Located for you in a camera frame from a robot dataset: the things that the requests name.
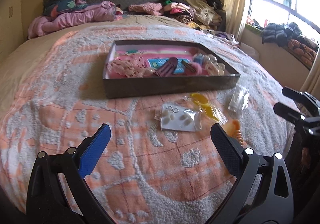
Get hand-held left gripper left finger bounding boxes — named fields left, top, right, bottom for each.
left=26, top=123, right=112, bottom=224

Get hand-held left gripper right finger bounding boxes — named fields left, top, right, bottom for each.
left=210, top=123, right=294, bottom=224

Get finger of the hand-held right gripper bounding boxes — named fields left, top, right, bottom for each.
left=273, top=102, right=320, bottom=136
left=282, top=86, right=320, bottom=117

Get white hair claw clip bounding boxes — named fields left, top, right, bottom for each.
left=206, top=62, right=227, bottom=76

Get dark cardboard box pink inside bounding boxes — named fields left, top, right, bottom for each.
left=102, top=40, right=241, bottom=100

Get clear hair claw clip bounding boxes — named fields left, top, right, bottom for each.
left=204, top=54, right=218, bottom=65

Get pink fluffy hair clip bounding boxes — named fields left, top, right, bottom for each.
left=184, top=61, right=208, bottom=75

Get beige dotted scrunchie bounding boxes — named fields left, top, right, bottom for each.
left=107, top=54, right=147, bottom=79

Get purple hair clip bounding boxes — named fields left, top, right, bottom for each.
left=153, top=57, right=179, bottom=77

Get cream curtain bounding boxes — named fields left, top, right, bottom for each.
left=299, top=49, right=320, bottom=95
left=224, top=0, right=255, bottom=42

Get orange black patterned cushion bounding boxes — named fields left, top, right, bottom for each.
left=287, top=39, right=318, bottom=70

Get clear plastic bag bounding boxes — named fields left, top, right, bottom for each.
left=228, top=85, right=250, bottom=112

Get yellow sunglasses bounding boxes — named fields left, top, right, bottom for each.
left=189, top=92, right=222, bottom=122

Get earring card in clear sleeve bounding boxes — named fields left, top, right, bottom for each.
left=155, top=103, right=203, bottom=132

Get orange and white patterned blanket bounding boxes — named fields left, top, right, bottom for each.
left=0, top=23, right=300, bottom=224

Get black puffer jacket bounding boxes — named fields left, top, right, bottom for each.
left=261, top=22, right=319, bottom=48

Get green window seat cushion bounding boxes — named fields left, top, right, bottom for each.
left=245, top=23, right=266, bottom=33

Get purple and white clothes heap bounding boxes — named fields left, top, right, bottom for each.
left=205, top=30, right=240, bottom=45

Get teal printed card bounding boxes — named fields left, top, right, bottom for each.
left=147, top=58, right=187, bottom=75

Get black bag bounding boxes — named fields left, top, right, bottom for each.
left=205, top=0, right=223, bottom=10

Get cream fleece blanket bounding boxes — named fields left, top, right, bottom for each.
left=186, top=0, right=223, bottom=26

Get beige bed sheet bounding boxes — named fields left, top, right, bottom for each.
left=0, top=14, right=190, bottom=65

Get pink quilt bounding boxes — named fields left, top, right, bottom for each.
left=27, top=0, right=123, bottom=39

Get pile of mixed clothes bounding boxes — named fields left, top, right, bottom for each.
left=160, top=0, right=200, bottom=30

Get cream built-in wardrobe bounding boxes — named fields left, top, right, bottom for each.
left=0, top=0, right=28, bottom=62

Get dark floral pillow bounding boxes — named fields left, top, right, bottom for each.
left=42, top=0, right=88, bottom=16

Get pink knit garment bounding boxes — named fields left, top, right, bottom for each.
left=129, top=2, right=163, bottom=16

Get orange spiral hair tie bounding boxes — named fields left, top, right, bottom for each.
left=222, top=119, right=247, bottom=147

